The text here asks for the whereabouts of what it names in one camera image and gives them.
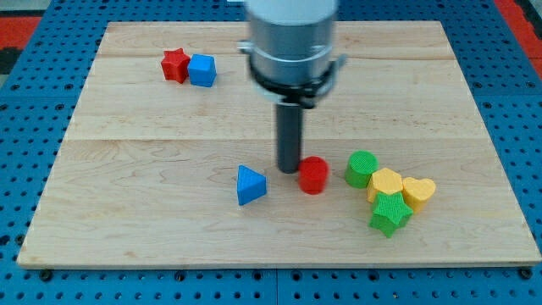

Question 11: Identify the wooden board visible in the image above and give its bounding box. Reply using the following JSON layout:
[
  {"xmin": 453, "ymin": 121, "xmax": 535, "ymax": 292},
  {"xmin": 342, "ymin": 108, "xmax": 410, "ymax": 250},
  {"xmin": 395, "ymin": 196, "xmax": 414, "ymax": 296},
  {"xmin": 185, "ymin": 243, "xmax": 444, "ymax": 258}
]
[{"xmin": 18, "ymin": 21, "xmax": 541, "ymax": 269}]

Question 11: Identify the red cylinder block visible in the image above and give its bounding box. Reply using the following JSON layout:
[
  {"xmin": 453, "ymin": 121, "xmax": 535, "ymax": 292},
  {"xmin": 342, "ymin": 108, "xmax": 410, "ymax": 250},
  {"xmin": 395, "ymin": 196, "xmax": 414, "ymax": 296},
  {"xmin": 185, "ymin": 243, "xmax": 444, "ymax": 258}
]
[{"xmin": 298, "ymin": 156, "xmax": 329, "ymax": 195}]

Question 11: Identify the blue cube block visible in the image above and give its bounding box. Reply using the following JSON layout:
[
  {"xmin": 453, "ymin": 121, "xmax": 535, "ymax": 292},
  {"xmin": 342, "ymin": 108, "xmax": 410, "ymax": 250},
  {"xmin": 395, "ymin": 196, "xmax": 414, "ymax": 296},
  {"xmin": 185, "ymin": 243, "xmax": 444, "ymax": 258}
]
[{"xmin": 188, "ymin": 54, "xmax": 217, "ymax": 87}]

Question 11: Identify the green cylinder block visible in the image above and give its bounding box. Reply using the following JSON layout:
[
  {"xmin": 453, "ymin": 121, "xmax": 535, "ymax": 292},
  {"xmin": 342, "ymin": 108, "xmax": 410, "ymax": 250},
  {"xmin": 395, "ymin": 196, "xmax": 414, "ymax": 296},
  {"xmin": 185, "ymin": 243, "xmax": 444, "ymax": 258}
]
[{"xmin": 345, "ymin": 150, "xmax": 379, "ymax": 188}]

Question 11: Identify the red star block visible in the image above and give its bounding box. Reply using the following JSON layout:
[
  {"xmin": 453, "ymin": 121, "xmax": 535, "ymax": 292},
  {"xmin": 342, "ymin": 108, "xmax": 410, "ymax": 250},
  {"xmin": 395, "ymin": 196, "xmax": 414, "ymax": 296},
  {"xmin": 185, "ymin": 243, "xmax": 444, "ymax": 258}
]
[{"xmin": 161, "ymin": 48, "xmax": 191, "ymax": 84}]

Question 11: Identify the green star block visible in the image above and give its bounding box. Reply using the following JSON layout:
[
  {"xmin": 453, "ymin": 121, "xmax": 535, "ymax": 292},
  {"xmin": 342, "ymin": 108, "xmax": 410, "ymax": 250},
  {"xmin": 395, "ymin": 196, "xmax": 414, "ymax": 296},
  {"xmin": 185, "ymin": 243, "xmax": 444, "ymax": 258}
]
[{"xmin": 368, "ymin": 192, "xmax": 413, "ymax": 238}]

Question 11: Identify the yellow hexagon block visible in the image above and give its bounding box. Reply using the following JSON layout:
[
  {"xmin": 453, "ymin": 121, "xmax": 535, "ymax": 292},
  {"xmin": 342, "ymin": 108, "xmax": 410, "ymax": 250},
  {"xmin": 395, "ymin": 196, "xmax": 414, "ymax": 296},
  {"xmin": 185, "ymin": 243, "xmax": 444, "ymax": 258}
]
[{"xmin": 367, "ymin": 168, "xmax": 403, "ymax": 202}]

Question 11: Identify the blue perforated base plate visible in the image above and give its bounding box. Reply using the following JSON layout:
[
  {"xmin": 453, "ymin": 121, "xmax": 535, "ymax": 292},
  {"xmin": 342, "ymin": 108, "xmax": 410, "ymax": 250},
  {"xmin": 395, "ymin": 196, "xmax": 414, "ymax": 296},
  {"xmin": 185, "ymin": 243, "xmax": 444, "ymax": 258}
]
[{"xmin": 1, "ymin": 0, "xmax": 541, "ymax": 304}]

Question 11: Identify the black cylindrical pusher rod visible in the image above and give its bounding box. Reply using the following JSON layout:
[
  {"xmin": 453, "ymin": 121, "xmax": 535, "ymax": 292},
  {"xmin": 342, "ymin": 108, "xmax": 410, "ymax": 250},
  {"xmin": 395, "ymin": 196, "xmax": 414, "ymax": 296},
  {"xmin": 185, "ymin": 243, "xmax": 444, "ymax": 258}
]
[{"xmin": 275, "ymin": 104, "xmax": 303, "ymax": 174}]

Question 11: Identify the blue triangle block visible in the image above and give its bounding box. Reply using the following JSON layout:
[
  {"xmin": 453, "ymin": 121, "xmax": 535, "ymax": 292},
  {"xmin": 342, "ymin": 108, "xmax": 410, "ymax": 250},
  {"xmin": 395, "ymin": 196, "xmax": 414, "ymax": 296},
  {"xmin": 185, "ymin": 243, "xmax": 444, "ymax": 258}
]
[{"xmin": 236, "ymin": 164, "xmax": 267, "ymax": 206}]

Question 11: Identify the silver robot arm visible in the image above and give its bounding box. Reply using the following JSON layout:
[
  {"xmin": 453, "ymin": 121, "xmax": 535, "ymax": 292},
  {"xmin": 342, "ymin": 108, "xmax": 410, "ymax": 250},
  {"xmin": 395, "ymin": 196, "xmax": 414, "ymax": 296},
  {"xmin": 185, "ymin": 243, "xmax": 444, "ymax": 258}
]
[{"xmin": 238, "ymin": 0, "xmax": 346, "ymax": 174}]

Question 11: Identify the yellow heart block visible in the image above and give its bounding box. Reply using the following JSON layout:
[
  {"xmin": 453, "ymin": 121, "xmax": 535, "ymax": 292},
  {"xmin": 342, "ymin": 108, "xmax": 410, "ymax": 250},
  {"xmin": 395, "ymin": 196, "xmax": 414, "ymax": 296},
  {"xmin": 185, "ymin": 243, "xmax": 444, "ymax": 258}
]
[{"xmin": 402, "ymin": 177, "xmax": 436, "ymax": 214}]

